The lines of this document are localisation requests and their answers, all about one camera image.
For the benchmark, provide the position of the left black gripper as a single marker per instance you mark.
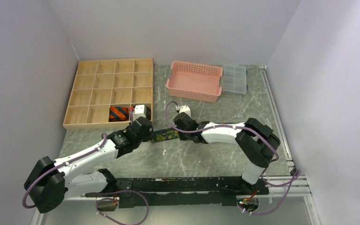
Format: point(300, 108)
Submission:
point(147, 137)

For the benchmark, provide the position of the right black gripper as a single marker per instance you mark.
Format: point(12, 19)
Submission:
point(182, 137)

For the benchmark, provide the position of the blue yellow floral tie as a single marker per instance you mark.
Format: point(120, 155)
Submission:
point(164, 135)

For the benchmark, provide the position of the orange navy striped tie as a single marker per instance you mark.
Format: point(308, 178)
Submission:
point(119, 113)

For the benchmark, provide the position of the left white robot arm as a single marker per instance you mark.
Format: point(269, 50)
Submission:
point(53, 181)

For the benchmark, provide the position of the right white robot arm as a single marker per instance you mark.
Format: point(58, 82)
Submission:
point(257, 141)

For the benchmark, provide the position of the dark rolled tie orange leaf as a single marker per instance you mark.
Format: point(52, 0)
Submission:
point(148, 112)

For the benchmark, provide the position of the pink plastic basket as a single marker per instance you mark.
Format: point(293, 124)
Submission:
point(194, 81)

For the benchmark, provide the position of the wooden compartment tray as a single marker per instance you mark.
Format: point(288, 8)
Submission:
point(100, 84)

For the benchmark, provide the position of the clear plastic organizer box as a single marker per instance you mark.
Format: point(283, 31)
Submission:
point(234, 79)

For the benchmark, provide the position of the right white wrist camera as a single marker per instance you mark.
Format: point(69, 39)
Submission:
point(183, 109)

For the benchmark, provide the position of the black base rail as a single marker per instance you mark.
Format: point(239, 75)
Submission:
point(225, 190)

